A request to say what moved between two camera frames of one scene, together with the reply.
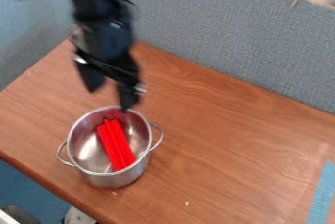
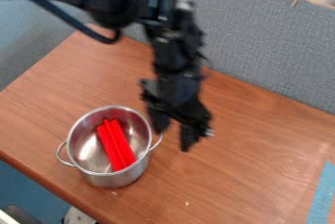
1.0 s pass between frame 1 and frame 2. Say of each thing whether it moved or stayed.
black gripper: moved
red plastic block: stayed
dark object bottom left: stayed
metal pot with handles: stayed
